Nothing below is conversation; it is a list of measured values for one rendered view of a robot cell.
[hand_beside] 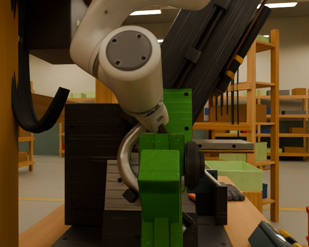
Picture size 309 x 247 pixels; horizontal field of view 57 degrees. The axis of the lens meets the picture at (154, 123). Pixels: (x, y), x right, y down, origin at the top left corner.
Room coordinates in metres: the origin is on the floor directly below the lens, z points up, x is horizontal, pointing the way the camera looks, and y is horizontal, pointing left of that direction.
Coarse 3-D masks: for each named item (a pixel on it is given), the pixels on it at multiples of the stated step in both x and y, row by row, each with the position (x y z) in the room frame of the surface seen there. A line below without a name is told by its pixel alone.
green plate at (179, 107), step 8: (168, 96) 0.72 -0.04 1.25; (176, 96) 0.72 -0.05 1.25; (184, 96) 0.71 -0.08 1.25; (168, 104) 0.71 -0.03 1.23; (176, 104) 0.71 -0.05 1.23; (184, 104) 0.71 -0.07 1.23; (168, 112) 0.71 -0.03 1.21; (176, 112) 0.71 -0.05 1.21; (184, 112) 0.70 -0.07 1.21; (176, 120) 0.70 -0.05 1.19; (184, 120) 0.70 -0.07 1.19; (168, 128) 0.70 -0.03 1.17; (176, 128) 0.69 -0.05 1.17; (184, 128) 0.69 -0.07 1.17
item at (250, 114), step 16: (272, 32) 3.42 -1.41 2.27; (256, 48) 3.45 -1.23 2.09; (272, 48) 3.42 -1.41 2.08; (272, 64) 3.42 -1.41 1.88; (272, 80) 3.42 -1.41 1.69; (272, 96) 3.42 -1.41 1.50; (208, 112) 4.34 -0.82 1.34; (224, 112) 3.59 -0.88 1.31; (240, 112) 3.40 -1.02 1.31; (256, 112) 3.38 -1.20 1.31; (272, 112) 3.42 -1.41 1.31; (192, 128) 3.93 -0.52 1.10; (208, 128) 3.67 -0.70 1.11; (224, 128) 3.44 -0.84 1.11; (240, 128) 3.23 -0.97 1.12; (272, 128) 3.42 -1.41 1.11; (256, 144) 3.37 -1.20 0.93; (272, 144) 3.42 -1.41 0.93; (208, 160) 3.66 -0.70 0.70; (224, 160) 3.50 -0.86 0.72; (240, 160) 3.33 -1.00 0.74; (256, 160) 3.38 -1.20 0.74; (272, 160) 3.42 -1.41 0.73; (272, 176) 3.42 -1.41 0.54; (272, 192) 3.42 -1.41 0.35; (272, 208) 3.42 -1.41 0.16
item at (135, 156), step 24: (72, 120) 0.79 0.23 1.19; (96, 120) 0.78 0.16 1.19; (120, 120) 0.78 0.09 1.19; (72, 144) 0.79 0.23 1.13; (96, 144) 0.78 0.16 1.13; (72, 168) 0.79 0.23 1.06; (96, 168) 0.78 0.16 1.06; (72, 192) 0.79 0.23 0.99; (96, 192) 0.78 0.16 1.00; (72, 216) 0.79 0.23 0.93; (96, 216) 0.78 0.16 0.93
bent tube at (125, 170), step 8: (136, 128) 0.67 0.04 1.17; (144, 128) 0.67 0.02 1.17; (128, 136) 0.66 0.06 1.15; (136, 136) 0.66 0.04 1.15; (120, 144) 0.67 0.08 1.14; (128, 144) 0.66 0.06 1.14; (120, 152) 0.66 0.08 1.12; (128, 152) 0.66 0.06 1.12; (120, 160) 0.65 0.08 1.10; (128, 160) 0.65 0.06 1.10; (120, 168) 0.65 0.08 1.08; (128, 168) 0.65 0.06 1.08; (128, 176) 0.64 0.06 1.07; (128, 184) 0.64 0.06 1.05; (136, 184) 0.63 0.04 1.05; (136, 192) 0.63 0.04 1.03; (184, 224) 0.61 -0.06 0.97
